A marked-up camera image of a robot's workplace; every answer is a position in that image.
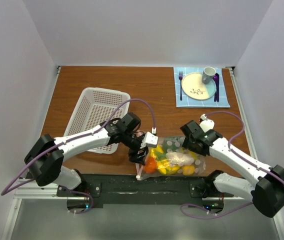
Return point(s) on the front aluminium rail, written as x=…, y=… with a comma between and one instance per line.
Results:
x=32, y=193

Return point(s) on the purple plastic spoon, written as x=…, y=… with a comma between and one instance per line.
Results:
x=215, y=85

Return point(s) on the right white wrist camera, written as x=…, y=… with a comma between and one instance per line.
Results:
x=206, y=124

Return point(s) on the white perforated plastic basket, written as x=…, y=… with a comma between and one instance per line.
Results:
x=94, y=106

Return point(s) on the cream and blue plate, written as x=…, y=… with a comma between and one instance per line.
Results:
x=194, y=88

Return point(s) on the dark green fake cucumber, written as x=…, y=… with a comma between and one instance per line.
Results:
x=173, y=144

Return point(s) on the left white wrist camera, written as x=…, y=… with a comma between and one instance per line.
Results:
x=149, y=140

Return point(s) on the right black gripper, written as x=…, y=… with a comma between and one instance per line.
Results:
x=187, y=143

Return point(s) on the purple plastic fork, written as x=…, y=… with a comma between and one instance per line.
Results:
x=180, y=77

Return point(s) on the blue checkered placemat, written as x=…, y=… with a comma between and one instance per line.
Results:
x=188, y=102

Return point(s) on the clear zip top bag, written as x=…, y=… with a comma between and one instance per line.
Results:
x=158, y=154

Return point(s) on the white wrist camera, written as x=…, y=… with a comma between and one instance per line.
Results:
x=149, y=140
x=206, y=124

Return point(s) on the white fake radish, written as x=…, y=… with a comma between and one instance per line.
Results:
x=180, y=159

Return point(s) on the purple plastic knife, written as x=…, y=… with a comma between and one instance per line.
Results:
x=217, y=81

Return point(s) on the orange fake fruit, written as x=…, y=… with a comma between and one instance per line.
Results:
x=150, y=166

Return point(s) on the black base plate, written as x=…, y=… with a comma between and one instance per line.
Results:
x=161, y=190

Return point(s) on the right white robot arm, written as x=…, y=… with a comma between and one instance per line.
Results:
x=259, y=183

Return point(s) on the grey mug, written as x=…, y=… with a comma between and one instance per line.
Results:
x=208, y=74

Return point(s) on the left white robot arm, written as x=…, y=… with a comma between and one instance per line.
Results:
x=46, y=157

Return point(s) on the yellow orange fake pear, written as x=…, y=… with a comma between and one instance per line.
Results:
x=188, y=170

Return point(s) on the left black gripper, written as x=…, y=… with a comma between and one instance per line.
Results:
x=138, y=158

